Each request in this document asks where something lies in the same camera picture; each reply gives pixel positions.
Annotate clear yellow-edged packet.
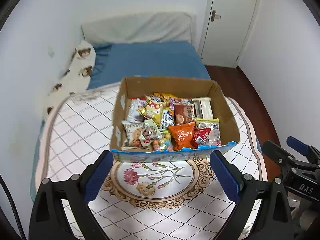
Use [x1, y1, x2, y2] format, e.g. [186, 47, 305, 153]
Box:
[195, 118, 221, 146]

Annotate red chocolate packet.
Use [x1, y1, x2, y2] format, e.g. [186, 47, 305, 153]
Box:
[190, 128, 211, 148]

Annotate white wafer packet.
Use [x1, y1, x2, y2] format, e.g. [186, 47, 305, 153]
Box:
[192, 98, 214, 120]

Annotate brown biscuit packet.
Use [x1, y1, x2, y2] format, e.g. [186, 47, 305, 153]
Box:
[174, 103, 195, 125]

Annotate colourful candy bag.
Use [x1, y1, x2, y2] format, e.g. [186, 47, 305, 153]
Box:
[152, 131, 173, 151]

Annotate cookie picture packet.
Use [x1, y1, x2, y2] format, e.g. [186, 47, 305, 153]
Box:
[122, 120, 144, 149]

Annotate yellow snack packet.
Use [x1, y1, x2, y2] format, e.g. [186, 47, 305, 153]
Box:
[137, 94, 165, 126]

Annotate yellow Sedaap noodle packet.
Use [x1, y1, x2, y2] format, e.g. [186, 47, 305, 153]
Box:
[160, 98, 174, 129]

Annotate white checked floral quilt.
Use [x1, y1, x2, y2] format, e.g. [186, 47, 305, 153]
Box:
[35, 83, 268, 240]

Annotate blue green cardboard box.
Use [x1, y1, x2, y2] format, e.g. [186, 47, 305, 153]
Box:
[110, 76, 240, 162]

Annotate blue bed sheet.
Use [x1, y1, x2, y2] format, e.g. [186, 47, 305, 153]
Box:
[30, 41, 210, 197]

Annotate bear pattern white pillow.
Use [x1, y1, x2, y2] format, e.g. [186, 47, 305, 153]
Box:
[42, 40, 96, 120]

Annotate white door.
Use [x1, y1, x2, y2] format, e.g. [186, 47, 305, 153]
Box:
[200, 0, 257, 67]

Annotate black cable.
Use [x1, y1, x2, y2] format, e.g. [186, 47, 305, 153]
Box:
[0, 174, 27, 240]

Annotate metal door handle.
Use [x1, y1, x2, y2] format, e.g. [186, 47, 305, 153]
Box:
[210, 10, 221, 22]

